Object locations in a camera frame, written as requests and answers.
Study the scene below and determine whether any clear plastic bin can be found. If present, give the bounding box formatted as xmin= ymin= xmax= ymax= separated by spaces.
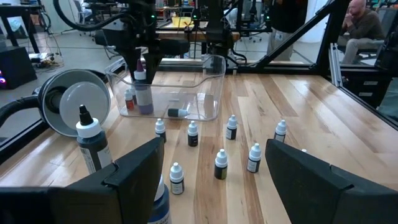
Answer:
xmin=104 ymin=54 xmax=227 ymax=122

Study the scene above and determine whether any black computer tower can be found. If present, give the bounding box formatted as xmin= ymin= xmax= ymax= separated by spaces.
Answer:
xmin=0 ymin=45 xmax=38 ymax=90

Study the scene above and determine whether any black desk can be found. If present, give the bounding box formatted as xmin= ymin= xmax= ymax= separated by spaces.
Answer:
xmin=0 ymin=3 xmax=43 ymax=54

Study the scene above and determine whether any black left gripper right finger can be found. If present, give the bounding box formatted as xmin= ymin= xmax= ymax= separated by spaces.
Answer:
xmin=265 ymin=138 xmax=398 ymax=224

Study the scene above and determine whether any round grey gooseneck lamp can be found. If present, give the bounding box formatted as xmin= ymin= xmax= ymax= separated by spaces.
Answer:
xmin=0 ymin=68 xmax=112 ymax=138

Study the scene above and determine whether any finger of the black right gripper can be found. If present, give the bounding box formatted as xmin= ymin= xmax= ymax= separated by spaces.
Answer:
xmin=144 ymin=53 xmax=164 ymax=86
xmin=123 ymin=49 xmax=141 ymax=83

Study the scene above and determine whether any small red dropper bottle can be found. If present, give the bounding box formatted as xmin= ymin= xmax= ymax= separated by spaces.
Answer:
xmin=124 ymin=88 xmax=136 ymax=111

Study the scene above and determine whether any large blue colouring bottle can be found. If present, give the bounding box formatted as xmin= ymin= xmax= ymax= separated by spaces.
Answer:
xmin=147 ymin=174 xmax=172 ymax=224

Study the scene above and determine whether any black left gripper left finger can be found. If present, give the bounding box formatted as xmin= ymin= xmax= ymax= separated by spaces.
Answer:
xmin=0 ymin=136 xmax=165 ymax=224

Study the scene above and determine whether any yellow box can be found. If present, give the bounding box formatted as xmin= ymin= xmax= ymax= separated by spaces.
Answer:
xmin=172 ymin=16 xmax=193 ymax=28

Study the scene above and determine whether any person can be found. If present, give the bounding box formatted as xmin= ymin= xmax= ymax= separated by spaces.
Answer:
xmin=267 ymin=0 xmax=308 ymax=62
xmin=337 ymin=0 xmax=386 ymax=65

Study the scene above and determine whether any large violet colouring bottle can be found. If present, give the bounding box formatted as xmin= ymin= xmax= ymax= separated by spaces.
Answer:
xmin=133 ymin=58 xmax=155 ymax=115

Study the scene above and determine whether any wooden workbench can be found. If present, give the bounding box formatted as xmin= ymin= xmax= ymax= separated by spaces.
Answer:
xmin=155 ymin=29 xmax=242 ymax=43

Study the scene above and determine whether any large black-tipped colouring bottle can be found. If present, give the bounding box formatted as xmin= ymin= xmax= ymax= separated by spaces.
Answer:
xmin=75 ymin=104 xmax=113 ymax=175

